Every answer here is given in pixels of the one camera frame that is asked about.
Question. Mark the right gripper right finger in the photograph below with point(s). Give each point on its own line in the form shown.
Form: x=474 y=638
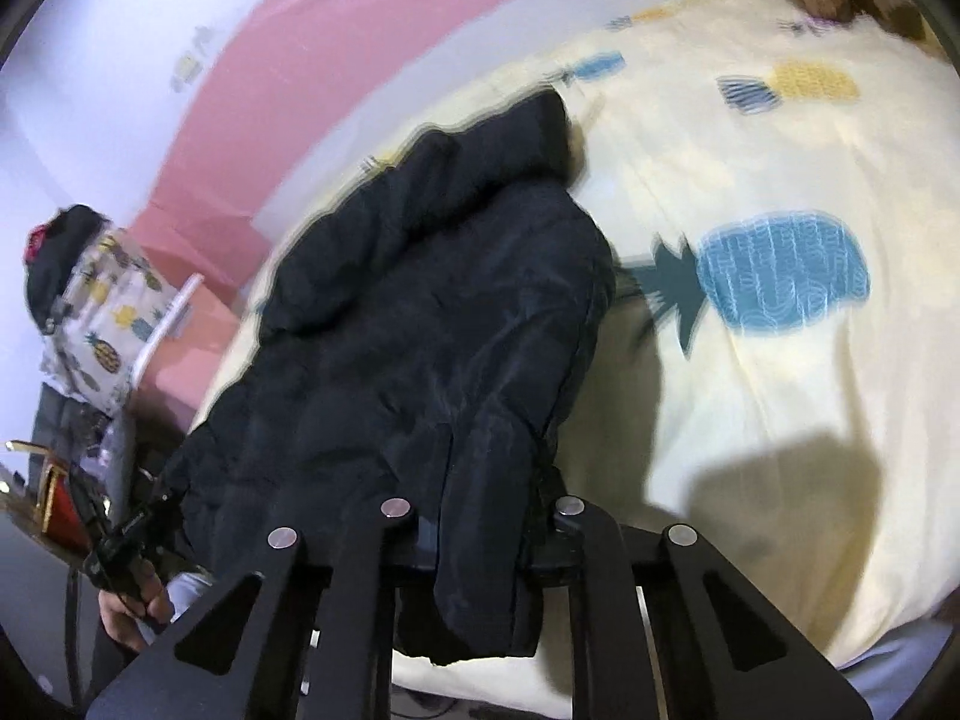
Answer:
x=663 y=626

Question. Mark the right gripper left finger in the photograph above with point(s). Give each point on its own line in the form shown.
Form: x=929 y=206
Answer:
x=287 y=637

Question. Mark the black puffer jacket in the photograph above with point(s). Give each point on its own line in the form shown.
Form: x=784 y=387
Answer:
x=425 y=339

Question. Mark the person's left hand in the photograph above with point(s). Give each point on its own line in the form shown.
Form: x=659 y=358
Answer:
x=124 y=616

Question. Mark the red and gold box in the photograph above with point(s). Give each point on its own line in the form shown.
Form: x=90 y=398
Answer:
x=52 y=516

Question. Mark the pineapple print folded quilt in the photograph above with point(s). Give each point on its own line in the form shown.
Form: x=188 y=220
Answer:
x=106 y=323

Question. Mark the black hat with red trim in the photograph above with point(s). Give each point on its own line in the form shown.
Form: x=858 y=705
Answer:
x=51 y=254

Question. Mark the beige wall switch plate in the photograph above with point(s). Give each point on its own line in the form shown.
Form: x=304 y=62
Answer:
x=185 y=71

